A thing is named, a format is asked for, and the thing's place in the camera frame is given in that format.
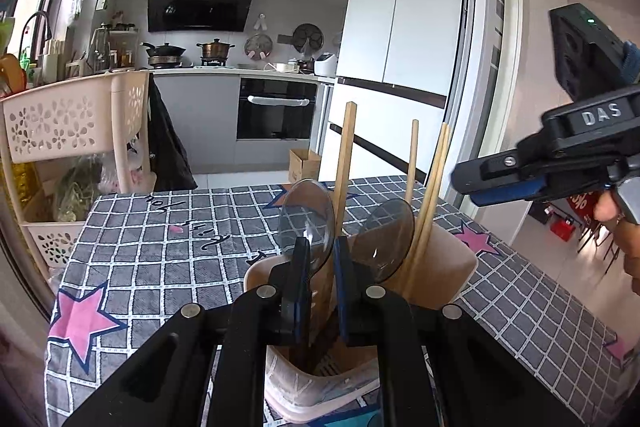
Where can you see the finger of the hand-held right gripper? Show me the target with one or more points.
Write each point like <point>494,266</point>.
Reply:
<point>510,194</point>
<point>490,169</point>

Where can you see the yellow oil bottle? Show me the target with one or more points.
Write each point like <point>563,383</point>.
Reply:
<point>20,187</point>

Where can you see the black hanging bag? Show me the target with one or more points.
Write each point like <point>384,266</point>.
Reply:
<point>167,147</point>

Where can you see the cream plastic storage trolley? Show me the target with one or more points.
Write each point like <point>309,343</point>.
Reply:
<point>60,122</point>

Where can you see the copper cooking pot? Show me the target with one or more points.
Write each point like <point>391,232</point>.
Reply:
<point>216,52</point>

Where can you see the translucent grey spoon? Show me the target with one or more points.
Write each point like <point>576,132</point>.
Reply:
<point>385,237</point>
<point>305,217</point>

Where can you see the wooden chopstick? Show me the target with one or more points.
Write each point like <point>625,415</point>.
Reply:
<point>346,157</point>
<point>412,157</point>
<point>440,177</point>
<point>434,177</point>

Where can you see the cream plastic utensil holder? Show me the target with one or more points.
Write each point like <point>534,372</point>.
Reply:
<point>450,267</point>

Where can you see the red canister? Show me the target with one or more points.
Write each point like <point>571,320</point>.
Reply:
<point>562,229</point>

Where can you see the round dark divided tray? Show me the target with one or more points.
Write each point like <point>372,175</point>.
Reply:
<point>307,36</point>

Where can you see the round steamer rack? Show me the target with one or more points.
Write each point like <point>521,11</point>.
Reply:
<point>258,47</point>

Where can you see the person's right hand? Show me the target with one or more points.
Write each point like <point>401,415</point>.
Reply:
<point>606,207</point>

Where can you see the glass kettle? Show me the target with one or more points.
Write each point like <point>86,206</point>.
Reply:
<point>101,52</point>

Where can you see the black built-in oven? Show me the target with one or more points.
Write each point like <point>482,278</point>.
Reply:
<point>275,122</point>

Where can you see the black range hood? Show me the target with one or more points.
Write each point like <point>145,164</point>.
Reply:
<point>200,7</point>

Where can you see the black kitchen faucet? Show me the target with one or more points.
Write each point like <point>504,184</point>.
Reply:
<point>37,14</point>

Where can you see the white rice cooker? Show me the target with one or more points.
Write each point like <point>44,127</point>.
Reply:
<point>325,66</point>

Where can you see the grey checked star tablecloth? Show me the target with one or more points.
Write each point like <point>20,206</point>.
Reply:
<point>175,257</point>

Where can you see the white refrigerator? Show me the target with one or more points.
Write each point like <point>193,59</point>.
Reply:
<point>400,32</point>

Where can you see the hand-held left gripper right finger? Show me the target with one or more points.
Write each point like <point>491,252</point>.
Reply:
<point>350,307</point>

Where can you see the cardboard box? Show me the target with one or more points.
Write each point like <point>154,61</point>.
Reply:
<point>305,167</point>

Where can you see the black wok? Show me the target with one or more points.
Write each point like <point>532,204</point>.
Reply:
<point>165,53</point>

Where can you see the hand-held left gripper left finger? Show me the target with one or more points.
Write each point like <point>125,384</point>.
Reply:
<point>290,307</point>

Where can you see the bag of vegetables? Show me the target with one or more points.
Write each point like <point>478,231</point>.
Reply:
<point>75,192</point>

